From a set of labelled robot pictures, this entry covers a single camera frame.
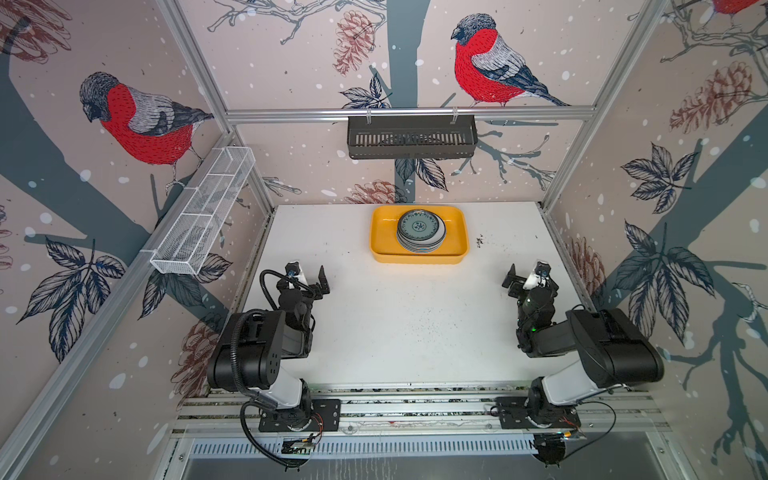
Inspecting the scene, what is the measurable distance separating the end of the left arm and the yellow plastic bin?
25 cm

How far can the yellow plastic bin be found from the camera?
3.46 feet

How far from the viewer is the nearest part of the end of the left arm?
0.70 metres
